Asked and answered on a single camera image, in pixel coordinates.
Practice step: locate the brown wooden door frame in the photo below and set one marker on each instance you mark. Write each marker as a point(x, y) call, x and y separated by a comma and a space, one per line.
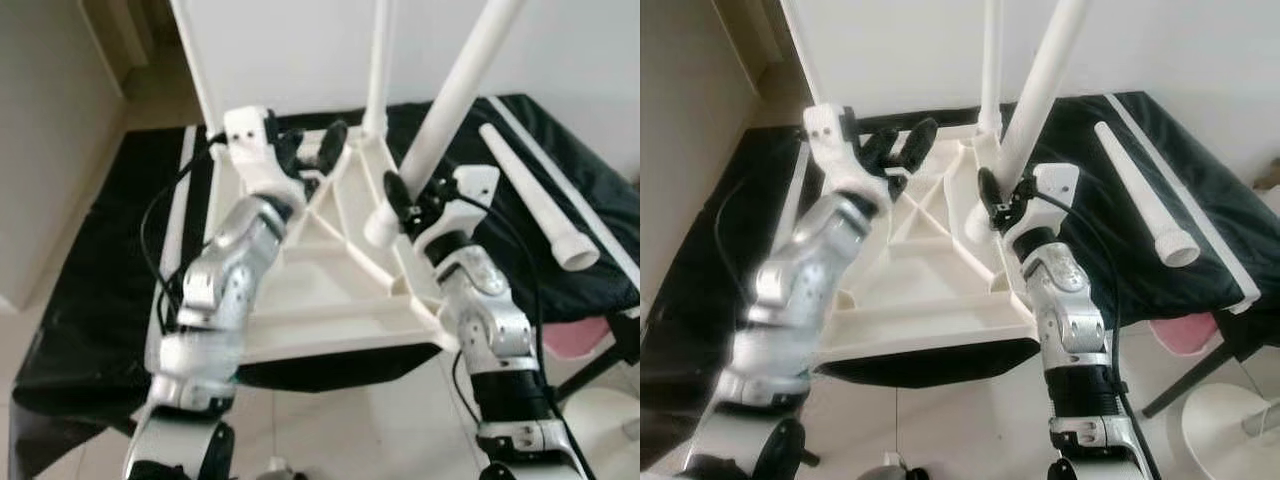
point(130, 40)
point(765, 35)

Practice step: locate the white plastic children table top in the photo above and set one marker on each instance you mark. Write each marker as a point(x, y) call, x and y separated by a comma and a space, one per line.
point(330, 290)
point(920, 290)

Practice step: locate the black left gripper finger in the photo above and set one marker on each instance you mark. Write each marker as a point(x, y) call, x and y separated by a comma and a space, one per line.
point(290, 146)
point(878, 145)
point(332, 144)
point(920, 142)

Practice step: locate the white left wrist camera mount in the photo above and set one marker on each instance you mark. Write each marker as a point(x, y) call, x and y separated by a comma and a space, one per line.
point(840, 150)
point(255, 150)

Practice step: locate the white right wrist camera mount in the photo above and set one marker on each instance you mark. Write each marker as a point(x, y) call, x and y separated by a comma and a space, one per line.
point(1050, 195)
point(465, 195)

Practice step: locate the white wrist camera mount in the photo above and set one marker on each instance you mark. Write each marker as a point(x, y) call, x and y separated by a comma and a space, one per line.
point(1050, 195)
point(255, 150)
point(465, 195)
point(840, 150)

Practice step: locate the pink plastic object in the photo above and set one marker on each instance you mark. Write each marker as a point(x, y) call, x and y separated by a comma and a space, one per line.
point(575, 335)
point(1180, 332)

